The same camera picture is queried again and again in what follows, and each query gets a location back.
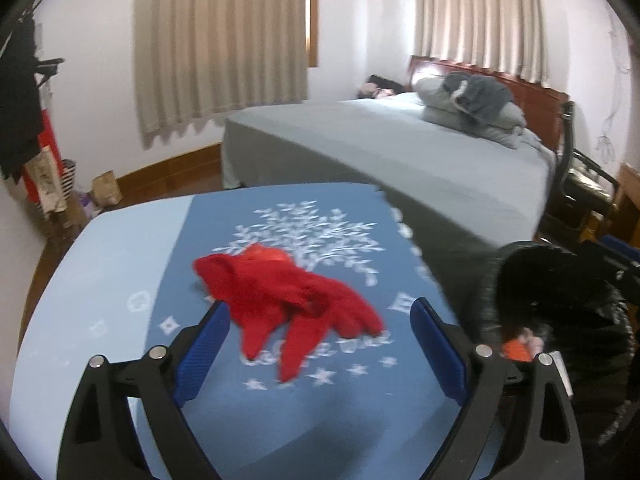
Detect red wooden headboard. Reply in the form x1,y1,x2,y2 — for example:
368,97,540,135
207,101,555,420
406,55,574,151

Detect white cardboard box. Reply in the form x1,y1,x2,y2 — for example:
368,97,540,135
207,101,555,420
549,350,574,399

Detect grey folded quilt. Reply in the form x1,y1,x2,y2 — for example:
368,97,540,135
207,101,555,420
413,72,542,150

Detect black bag beside bed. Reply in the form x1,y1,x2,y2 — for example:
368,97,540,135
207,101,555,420
357,75,406,100

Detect black trash bin with liner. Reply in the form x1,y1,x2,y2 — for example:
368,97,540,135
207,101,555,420
459,242,637,448

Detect brown paper bag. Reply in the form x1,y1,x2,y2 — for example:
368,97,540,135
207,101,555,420
92,170,122,207

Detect red hanging bag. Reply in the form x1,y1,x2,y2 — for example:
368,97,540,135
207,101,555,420
22,110,66,214

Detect beige tote bag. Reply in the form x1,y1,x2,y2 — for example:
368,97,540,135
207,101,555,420
24,146,66,216

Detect beige curtain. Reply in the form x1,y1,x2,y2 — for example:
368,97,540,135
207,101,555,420
134,0,308,134
416,0,548,87

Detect bed with grey sheet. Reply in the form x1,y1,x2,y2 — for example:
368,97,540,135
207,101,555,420
220,90,559,281

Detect white hanging cable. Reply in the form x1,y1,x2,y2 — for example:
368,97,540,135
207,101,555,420
594,4,633,164

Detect wooden coat rack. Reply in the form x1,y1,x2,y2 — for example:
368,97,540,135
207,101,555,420
1,0,79,245

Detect black office chair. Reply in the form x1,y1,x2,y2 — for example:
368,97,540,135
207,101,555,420
536,101,620,247

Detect striped basket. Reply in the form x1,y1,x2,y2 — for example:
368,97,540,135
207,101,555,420
61,158,76,200

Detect orange foam net small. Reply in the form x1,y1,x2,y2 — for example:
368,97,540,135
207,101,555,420
502,339,533,363

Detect wooden desk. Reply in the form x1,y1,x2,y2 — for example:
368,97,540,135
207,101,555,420
579,162,640,248

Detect black hanging coat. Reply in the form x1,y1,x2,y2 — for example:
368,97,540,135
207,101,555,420
0,15,43,179

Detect pink foam strip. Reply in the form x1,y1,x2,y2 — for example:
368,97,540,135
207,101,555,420
518,327,544,359

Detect red knit glove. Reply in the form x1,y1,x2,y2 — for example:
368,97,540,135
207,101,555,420
193,244,385,382

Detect dark grey towel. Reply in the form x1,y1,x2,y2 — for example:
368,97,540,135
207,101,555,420
442,72,514,126

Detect beige right curtain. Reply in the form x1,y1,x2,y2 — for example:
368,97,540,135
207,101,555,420
416,0,548,87

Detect beige left curtain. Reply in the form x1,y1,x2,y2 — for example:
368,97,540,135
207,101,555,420
134,0,308,134

